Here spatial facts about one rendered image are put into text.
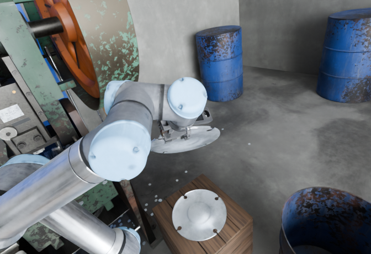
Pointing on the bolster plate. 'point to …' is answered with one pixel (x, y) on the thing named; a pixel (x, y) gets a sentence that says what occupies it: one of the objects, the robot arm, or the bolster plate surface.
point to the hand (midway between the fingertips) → (179, 131)
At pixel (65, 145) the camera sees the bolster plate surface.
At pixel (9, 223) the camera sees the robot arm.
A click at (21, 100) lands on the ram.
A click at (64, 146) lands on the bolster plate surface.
